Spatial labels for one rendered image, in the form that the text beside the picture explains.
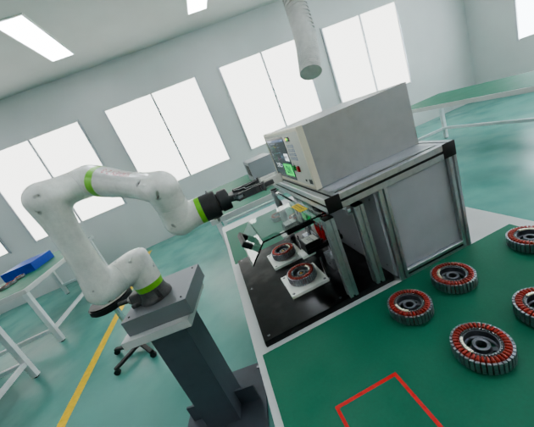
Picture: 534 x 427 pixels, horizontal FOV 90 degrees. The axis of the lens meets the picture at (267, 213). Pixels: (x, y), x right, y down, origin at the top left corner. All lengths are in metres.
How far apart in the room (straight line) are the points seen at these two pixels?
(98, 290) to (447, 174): 1.30
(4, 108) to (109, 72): 1.78
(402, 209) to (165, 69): 5.30
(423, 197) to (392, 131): 0.23
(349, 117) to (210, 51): 5.12
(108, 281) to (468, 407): 1.16
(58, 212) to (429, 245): 1.26
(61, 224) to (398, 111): 1.20
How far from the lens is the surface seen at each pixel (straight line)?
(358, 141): 0.92
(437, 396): 0.74
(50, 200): 1.16
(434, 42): 7.96
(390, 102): 0.99
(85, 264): 1.23
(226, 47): 5.95
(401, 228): 0.94
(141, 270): 1.32
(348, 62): 6.65
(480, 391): 0.75
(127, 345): 1.43
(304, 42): 2.27
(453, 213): 1.06
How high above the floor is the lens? 1.36
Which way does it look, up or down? 17 degrees down
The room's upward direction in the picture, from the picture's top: 23 degrees counter-clockwise
